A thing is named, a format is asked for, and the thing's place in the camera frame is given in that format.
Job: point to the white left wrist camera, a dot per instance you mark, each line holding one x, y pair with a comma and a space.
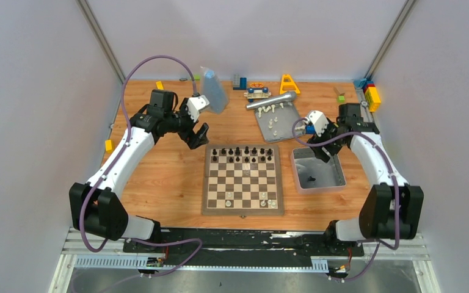
196, 105

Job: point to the grey tray white pieces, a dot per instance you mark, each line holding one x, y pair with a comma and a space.
276, 121

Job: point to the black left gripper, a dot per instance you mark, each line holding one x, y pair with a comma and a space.
190, 129

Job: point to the blue white toy car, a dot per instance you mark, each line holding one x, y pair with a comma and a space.
256, 91

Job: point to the stacked coloured duplo blocks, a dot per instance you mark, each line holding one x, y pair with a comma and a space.
370, 93

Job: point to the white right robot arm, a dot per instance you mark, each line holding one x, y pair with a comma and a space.
392, 208

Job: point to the clear blue plastic bag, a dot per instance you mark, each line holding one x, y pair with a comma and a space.
212, 87

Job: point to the blue grey lego block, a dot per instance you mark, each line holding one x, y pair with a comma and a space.
239, 82

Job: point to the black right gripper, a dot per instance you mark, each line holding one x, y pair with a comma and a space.
322, 155

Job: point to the wooden chess board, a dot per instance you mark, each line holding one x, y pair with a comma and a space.
249, 184

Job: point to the grey tray black pieces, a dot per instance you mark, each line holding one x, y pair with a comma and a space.
329, 175

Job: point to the yellow block by wall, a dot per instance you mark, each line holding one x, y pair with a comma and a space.
159, 85

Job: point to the yellow triangular toy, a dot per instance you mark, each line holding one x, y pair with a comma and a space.
287, 84

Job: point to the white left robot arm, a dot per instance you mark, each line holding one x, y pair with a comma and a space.
95, 205

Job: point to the silver metal cylinder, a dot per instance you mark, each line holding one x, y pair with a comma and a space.
285, 97

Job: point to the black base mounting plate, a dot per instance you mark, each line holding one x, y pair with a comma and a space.
246, 248

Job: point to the yellow cube at left edge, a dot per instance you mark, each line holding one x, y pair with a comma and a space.
109, 146

